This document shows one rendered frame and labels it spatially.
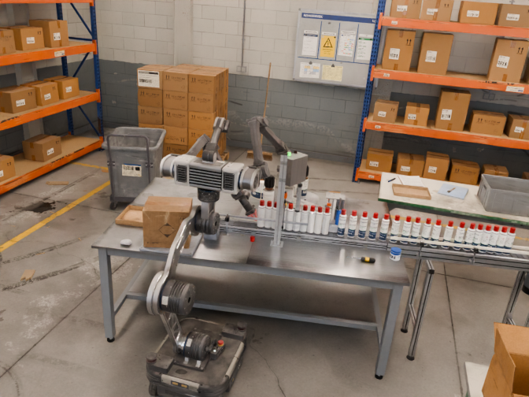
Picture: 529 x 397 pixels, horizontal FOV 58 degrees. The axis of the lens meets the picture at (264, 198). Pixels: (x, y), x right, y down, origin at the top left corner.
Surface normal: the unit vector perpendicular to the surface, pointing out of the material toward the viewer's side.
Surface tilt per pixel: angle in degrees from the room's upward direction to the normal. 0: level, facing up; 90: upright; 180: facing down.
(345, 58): 90
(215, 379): 0
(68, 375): 0
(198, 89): 90
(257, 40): 90
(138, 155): 93
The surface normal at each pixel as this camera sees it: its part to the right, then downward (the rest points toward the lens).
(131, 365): 0.07, -0.92
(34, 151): -0.22, 0.38
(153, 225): 0.05, 0.40
